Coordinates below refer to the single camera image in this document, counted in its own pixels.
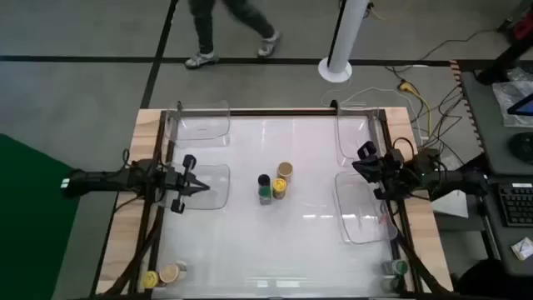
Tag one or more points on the black-lid spice jar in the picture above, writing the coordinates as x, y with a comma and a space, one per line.
263, 180

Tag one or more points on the clear plastic bin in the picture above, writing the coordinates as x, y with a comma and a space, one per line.
200, 125
216, 187
354, 133
358, 212

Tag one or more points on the black keyboard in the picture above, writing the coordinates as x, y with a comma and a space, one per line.
518, 206

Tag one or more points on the clear plastic bag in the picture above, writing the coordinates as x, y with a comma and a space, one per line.
506, 96

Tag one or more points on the blue-screen monitor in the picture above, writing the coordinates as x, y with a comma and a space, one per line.
524, 106

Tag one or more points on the white paper sheet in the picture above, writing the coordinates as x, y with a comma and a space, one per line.
451, 205

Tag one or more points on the white pole with base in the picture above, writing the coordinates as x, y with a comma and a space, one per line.
345, 33

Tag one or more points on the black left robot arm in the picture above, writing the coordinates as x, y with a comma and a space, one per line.
104, 181

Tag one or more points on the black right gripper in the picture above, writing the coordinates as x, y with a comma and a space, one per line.
389, 173

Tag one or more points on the black stand leg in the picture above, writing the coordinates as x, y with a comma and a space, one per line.
506, 58

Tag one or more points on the green board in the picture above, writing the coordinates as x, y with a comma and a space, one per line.
33, 216

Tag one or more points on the black power adapter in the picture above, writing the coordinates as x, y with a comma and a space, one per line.
429, 156

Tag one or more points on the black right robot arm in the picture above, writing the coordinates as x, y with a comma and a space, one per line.
458, 181

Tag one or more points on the red object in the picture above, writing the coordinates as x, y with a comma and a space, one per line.
524, 26

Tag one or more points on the small paper packet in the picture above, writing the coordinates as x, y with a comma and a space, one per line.
524, 248

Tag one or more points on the person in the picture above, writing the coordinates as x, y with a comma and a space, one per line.
204, 25

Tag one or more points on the dark grey desk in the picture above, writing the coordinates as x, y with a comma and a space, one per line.
479, 125

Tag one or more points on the green-lid square glass jar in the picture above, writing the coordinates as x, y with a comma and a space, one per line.
400, 266
265, 193

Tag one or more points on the tan-lid furikake spice jar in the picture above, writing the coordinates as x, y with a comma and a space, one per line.
285, 170
169, 273

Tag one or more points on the yellow-lid chili onion jar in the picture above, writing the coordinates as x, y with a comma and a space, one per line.
150, 279
279, 186

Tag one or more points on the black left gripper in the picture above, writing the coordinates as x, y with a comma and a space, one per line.
175, 183

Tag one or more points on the black table frame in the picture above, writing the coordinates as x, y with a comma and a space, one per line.
287, 111

